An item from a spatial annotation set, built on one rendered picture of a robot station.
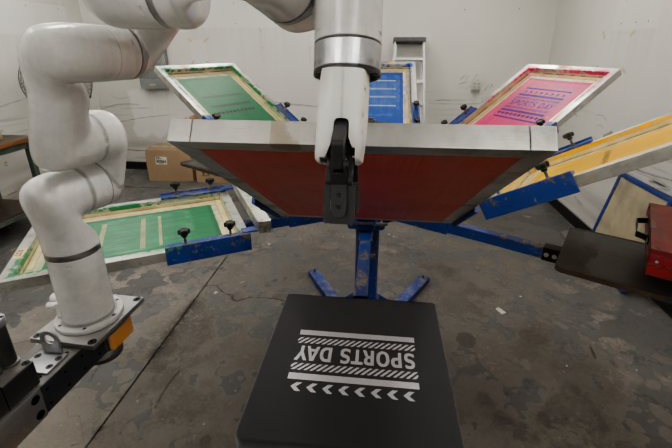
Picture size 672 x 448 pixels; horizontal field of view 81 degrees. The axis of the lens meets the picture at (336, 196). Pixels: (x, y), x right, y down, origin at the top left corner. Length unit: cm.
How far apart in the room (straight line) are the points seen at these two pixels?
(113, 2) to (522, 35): 505
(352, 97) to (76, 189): 59
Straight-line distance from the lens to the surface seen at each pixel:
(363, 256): 153
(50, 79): 73
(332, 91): 41
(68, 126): 78
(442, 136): 61
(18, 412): 88
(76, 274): 91
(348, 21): 44
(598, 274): 162
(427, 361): 107
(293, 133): 61
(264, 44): 537
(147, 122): 615
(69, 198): 85
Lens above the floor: 167
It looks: 21 degrees down
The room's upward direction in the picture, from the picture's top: straight up
